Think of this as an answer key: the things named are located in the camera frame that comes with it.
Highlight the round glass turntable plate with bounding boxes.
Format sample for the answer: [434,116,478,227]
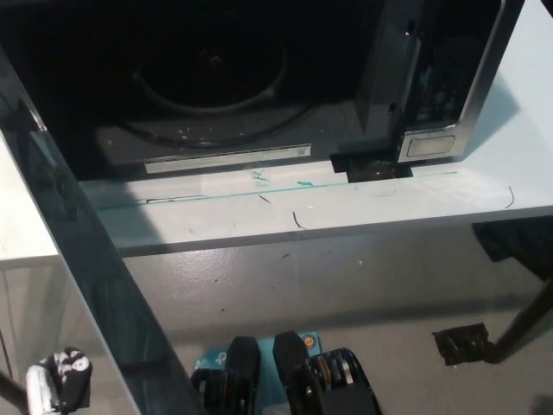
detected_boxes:
[123,41,317,147]

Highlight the dark glass microwave door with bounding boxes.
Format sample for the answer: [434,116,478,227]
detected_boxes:
[0,42,205,415]

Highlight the silver microwave door button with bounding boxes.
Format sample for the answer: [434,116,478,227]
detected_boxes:
[407,134,458,158]

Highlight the black floor socket plate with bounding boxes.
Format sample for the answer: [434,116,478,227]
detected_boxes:
[431,322,494,368]

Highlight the teal router box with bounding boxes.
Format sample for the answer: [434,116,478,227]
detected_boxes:
[194,331,323,415]

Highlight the black silver microwave oven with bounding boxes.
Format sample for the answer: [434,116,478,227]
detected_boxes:
[0,0,521,179]

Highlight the black robot torso blocks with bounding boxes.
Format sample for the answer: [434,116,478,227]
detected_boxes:
[189,330,382,415]

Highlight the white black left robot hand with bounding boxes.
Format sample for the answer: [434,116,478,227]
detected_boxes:
[24,345,94,415]

